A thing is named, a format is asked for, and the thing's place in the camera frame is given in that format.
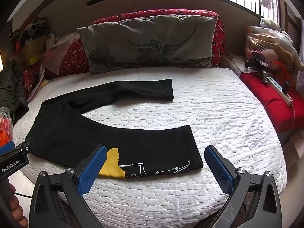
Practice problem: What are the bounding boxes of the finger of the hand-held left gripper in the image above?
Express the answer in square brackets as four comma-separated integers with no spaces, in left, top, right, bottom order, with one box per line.
[0,136,34,158]

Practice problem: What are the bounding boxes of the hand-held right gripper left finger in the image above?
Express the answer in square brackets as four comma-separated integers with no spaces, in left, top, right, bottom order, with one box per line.
[28,144,108,228]

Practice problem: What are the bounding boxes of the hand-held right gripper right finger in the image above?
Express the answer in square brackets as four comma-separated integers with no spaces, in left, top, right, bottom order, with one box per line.
[204,145,283,228]

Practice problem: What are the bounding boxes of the black pants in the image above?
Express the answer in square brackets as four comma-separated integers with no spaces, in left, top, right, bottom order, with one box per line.
[26,78,204,179]

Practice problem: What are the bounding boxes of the orange plastic packet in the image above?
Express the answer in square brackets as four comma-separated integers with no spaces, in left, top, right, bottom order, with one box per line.
[0,107,14,148]

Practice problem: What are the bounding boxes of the white quilted mattress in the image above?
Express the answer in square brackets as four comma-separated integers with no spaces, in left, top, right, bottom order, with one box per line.
[12,66,287,228]

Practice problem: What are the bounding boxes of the small yellow packet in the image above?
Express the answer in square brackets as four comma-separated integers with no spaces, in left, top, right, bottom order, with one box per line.
[37,78,49,93]

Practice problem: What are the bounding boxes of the red cloth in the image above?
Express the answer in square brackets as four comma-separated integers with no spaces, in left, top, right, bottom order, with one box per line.
[239,69,304,137]

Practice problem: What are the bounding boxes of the white power strip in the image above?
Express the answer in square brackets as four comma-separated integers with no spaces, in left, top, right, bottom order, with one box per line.
[266,76,293,105]

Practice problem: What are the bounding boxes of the yellow cardboard box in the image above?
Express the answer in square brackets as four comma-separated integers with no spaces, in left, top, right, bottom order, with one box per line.
[25,36,47,65]

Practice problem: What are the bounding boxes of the white papers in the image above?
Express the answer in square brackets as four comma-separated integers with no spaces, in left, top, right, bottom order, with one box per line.
[223,53,248,77]

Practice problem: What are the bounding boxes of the black plug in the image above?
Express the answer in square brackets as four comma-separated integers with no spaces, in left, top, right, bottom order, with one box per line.
[283,81,293,95]

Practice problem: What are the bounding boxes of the clear plastic bag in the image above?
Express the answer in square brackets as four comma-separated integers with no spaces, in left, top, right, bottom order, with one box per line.
[41,32,82,75]

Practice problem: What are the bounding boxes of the pile of clothes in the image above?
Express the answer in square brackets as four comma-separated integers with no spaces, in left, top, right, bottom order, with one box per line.
[8,17,56,73]

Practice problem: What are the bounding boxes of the grey floral pillow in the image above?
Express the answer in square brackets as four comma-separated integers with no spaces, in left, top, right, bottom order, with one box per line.
[77,15,218,74]

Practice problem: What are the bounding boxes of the plastic bag with doll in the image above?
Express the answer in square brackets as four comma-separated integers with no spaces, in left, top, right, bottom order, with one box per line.
[245,18,304,81]

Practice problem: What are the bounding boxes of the small black camera device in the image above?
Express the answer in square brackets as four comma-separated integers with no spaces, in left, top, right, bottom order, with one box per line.
[245,51,264,71]

